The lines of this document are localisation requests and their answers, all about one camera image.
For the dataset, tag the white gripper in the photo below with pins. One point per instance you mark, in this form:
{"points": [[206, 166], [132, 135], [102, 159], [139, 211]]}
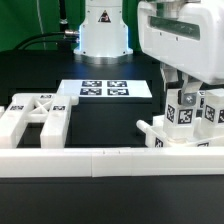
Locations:
{"points": [[193, 43]]}

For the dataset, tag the white chair seat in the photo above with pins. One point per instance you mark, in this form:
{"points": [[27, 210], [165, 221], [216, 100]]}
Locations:
{"points": [[156, 137]]}

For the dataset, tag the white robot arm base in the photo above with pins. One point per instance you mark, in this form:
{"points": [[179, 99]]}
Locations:
{"points": [[103, 35]]}

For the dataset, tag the white U-shaped obstacle fence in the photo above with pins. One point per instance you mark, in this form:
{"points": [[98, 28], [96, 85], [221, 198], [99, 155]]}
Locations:
{"points": [[99, 162]]}

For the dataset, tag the white marker base plate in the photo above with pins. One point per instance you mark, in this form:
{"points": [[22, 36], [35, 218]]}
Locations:
{"points": [[105, 88]]}

